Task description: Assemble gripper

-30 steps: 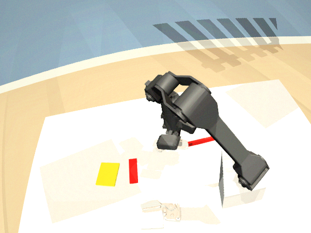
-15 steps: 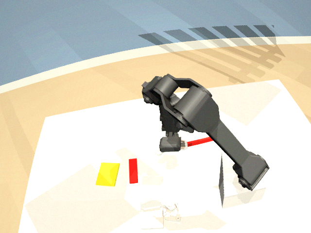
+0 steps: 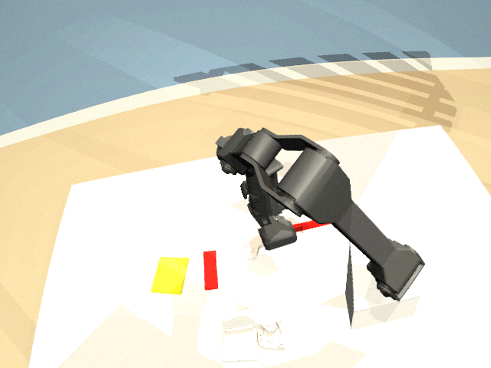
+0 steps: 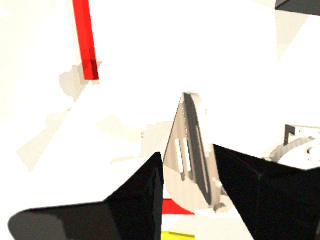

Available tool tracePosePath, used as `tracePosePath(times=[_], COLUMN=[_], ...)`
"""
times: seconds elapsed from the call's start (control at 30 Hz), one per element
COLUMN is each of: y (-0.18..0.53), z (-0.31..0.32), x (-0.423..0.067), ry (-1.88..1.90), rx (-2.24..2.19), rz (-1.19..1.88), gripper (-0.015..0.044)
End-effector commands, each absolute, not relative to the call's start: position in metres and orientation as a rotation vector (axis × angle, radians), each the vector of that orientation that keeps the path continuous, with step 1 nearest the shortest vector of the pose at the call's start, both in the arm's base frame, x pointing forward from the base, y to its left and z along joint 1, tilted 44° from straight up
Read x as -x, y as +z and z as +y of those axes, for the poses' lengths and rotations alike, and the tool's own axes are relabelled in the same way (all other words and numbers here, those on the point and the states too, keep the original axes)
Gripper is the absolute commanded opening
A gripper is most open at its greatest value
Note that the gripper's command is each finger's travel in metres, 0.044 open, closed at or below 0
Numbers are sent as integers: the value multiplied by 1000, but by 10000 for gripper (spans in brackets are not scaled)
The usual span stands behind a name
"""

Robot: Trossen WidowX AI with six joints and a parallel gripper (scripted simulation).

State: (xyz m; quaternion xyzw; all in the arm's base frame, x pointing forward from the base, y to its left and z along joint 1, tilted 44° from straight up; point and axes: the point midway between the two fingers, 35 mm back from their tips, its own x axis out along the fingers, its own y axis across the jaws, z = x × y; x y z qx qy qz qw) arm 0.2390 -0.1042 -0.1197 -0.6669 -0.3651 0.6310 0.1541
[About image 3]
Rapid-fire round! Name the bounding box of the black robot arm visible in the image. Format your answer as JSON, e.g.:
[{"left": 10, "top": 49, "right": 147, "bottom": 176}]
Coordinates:
[{"left": 216, "top": 127, "right": 425, "bottom": 302}]

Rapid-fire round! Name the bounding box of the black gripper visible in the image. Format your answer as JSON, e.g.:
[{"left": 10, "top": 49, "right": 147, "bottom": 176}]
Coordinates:
[{"left": 240, "top": 180, "right": 297, "bottom": 251}]

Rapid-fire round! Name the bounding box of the yellow flat rectangular plate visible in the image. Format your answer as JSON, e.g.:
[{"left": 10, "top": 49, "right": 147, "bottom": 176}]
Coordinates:
[{"left": 151, "top": 257, "right": 189, "bottom": 294}]

